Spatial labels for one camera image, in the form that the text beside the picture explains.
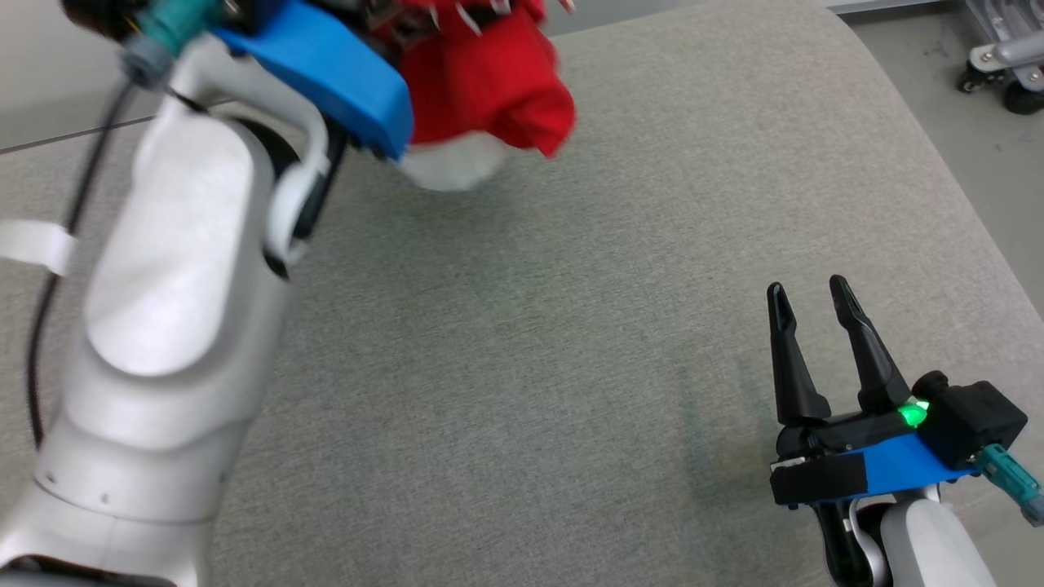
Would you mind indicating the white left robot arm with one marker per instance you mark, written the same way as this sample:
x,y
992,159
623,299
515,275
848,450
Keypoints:
x,y
179,285

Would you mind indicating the red Bulls jersey white trim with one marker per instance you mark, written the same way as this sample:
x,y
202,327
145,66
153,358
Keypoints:
x,y
481,81

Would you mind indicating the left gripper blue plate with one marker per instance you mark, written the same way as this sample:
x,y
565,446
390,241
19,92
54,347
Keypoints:
x,y
326,57

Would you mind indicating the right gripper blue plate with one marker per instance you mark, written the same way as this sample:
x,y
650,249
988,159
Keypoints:
x,y
889,465

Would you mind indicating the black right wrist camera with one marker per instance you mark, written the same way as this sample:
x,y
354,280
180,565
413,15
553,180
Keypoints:
x,y
975,420

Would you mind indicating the grey wheeled cart base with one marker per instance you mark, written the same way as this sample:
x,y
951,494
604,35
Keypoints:
x,y
1007,57

